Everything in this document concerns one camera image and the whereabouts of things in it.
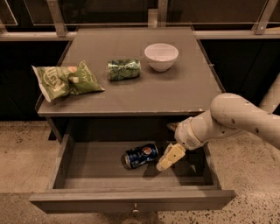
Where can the metal window railing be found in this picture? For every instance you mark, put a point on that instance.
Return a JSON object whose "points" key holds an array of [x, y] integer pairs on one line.
{"points": [[209, 19]]}

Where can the open grey top drawer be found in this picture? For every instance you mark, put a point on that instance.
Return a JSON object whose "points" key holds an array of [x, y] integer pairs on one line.
{"points": [[92, 177]]}

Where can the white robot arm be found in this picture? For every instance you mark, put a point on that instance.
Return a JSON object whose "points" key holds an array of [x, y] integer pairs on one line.
{"points": [[229, 114]]}

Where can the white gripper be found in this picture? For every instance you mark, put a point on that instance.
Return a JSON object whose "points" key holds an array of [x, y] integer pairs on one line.
{"points": [[185, 135]]}

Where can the grey cabinet counter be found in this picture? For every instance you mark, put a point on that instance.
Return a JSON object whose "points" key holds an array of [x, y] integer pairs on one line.
{"points": [[185, 88]]}

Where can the white bowl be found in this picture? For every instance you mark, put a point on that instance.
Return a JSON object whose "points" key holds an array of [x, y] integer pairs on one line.
{"points": [[161, 56]]}

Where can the green chip bag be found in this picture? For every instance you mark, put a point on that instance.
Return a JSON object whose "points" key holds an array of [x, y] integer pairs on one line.
{"points": [[59, 81]]}

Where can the metal drawer knob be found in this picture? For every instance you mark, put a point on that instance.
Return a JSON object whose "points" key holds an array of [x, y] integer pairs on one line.
{"points": [[135, 209]]}

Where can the green soda can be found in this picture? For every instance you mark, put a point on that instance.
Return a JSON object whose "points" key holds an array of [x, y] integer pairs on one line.
{"points": [[123, 69]]}

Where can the blue pepsi can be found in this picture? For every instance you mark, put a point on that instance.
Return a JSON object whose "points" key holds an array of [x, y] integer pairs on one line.
{"points": [[141, 155]]}

